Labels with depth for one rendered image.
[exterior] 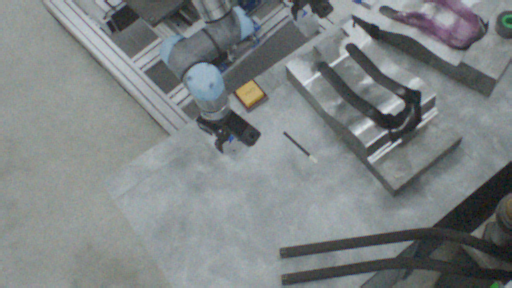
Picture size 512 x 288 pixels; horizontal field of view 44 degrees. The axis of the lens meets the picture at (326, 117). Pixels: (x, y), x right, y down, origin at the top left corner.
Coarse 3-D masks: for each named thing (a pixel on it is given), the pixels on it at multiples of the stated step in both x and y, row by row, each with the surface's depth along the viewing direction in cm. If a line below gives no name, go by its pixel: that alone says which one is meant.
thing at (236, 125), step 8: (232, 112) 156; (224, 120) 154; (232, 120) 155; (240, 120) 156; (224, 128) 156; (232, 128) 155; (240, 128) 156; (248, 128) 157; (240, 136) 156; (248, 136) 156; (256, 136) 157; (248, 144) 157
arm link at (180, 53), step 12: (180, 36) 148; (192, 36) 147; (204, 36) 146; (168, 48) 145; (180, 48) 145; (192, 48) 145; (204, 48) 146; (168, 60) 146; (180, 60) 144; (192, 60) 144; (204, 60) 146; (180, 72) 144
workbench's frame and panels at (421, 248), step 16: (496, 176) 209; (480, 192) 212; (496, 192) 242; (464, 208) 215; (480, 208) 246; (448, 224) 218; (464, 224) 246; (432, 240) 221; (400, 256) 198; (416, 256) 217; (384, 272) 200; (400, 272) 225
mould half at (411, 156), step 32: (352, 32) 193; (288, 64) 189; (352, 64) 189; (384, 64) 189; (320, 96) 184; (384, 96) 180; (352, 128) 174; (416, 128) 182; (448, 128) 181; (384, 160) 177; (416, 160) 177
